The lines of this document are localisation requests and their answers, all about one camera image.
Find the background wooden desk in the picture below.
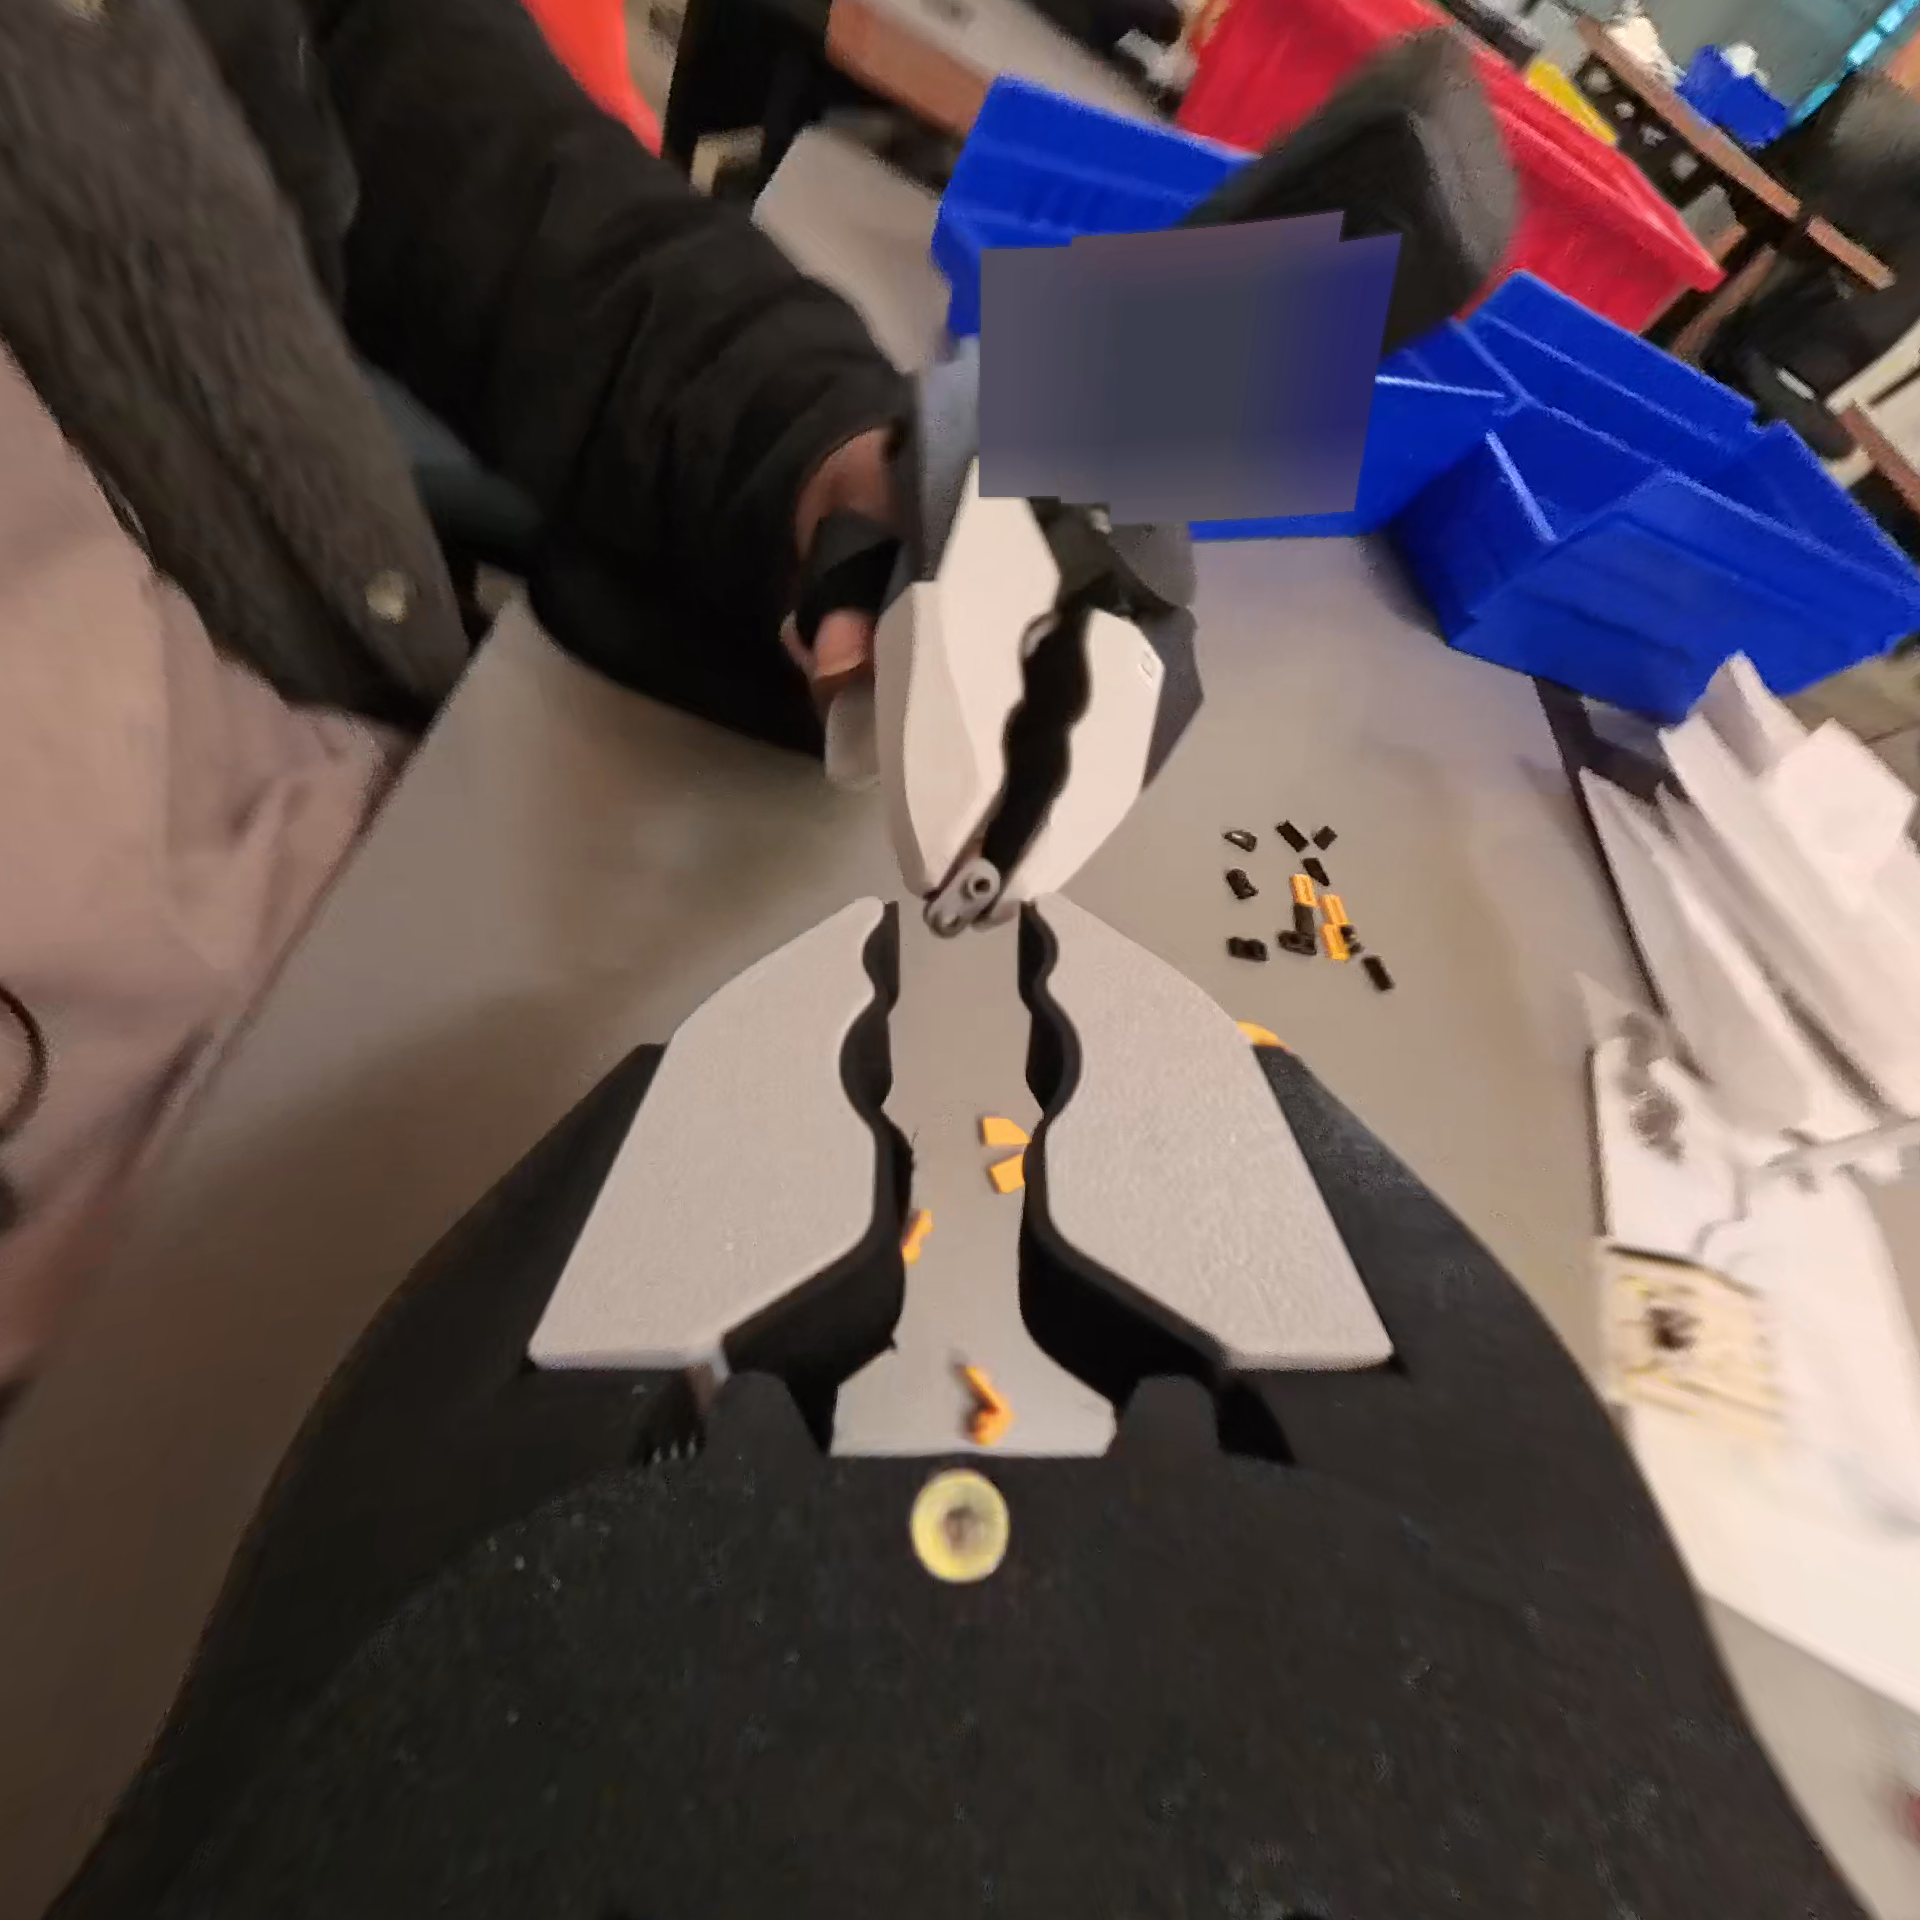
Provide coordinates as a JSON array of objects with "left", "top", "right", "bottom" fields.
[{"left": 1576, "top": 16, "right": 1899, "bottom": 288}]

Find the small blue bin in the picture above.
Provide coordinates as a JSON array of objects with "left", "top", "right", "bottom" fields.
[{"left": 1681, "top": 45, "right": 1794, "bottom": 144}]

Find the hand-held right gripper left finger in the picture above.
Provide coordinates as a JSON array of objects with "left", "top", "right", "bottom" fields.
[{"left": 528, "top": 895, "right": 913, "bottom": 1453}]

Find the stack of white paper bags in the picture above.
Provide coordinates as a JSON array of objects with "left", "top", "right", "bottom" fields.
[{"left": 1582, "top": 651, "right": 1920, "bottom": 1120}]

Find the white book stand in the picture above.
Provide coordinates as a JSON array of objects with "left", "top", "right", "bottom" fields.
[{"left": 1592, "top": 1035, "right": 1920, "bottom": 1711}]

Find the person's left hand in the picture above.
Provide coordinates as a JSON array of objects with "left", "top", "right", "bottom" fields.
[{"left": 780, "top": 427, "right": 922, "bottom": 721}]

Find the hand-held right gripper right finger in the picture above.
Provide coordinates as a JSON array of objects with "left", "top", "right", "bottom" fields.
[{"left": 1019, "top": 895, "right": 1397, "bottom": 1448}]

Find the pile of small lego parts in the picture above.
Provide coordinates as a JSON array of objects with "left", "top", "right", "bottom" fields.
[{"left": 1222, "top": 816, "right": 1397, "bottom": 993}]

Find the cluttered wooden desk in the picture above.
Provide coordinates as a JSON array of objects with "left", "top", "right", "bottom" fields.
[{"left": 826, "top": 0, "right": 1186, "bottom": 137}]

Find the red plastic bin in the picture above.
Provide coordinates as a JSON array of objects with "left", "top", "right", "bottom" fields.
[{"left": 1177, "top": 0, "right": 1729, "bottom": 332}]

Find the sticker sheet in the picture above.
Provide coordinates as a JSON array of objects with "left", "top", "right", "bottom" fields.
[{"left": 1597, "top": 1246, "right": 1788, "bottom": 1441}]

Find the black fleece jacket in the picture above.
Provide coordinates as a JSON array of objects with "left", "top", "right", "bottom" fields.
[{"left": 0, "top": 0, "right": 467, "bottom": 721}]

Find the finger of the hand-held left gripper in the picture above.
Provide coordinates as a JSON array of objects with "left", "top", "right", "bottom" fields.
[
  {"left": 873, "top": 496, "right": 1085, "bottom": 902},
  {"left": 984, "top": 608, "right": 1164, "bottom": 909}
]

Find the clear plastic parts bag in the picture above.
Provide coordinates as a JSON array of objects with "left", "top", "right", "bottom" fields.
[{"left": 1592, "top": 1006, "right": 1712, "bottom": 1156}]

